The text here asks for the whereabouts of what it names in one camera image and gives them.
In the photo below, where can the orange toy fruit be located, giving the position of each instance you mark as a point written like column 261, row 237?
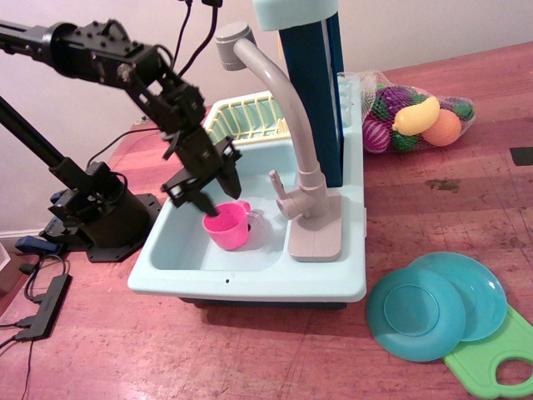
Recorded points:
column 445, row 130

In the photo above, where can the blue clamp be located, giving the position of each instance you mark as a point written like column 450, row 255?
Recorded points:
column 34, row 245

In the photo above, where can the yellow dish rack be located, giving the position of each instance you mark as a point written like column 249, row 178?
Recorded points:
column 249, row 119

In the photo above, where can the black usb hub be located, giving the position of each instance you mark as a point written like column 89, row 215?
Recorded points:
column 41, row 324

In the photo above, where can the teal plate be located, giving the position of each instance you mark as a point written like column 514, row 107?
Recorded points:
column 481, row 292
column 416, row 314

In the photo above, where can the dark blue water tower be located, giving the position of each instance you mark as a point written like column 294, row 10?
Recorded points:
column 311, row 44

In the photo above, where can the green cutting board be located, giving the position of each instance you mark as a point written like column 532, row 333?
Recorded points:
column 475, row 364

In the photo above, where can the yellow toy banana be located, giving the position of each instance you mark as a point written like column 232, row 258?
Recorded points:
column 415, row 119

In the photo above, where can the front teal plate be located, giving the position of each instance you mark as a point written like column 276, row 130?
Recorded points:
column 416, row 314

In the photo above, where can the light blue toy sink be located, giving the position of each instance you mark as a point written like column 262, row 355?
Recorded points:
column 181, row 260

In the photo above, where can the rear teal plate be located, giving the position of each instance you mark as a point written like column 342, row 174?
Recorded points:
column 481, row 292

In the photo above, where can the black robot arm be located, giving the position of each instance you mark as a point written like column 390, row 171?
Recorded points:
column 103, row 53

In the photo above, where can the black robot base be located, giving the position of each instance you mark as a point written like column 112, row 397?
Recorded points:
column 96, row 213

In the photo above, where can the mesh bag of toy produce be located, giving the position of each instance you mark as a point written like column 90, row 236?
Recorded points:
column 380, row 100

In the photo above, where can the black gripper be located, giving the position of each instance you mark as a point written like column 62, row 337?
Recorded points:
column 203, row 161

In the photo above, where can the pink plastic cup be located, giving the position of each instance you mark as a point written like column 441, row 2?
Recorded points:
column 229, row 228

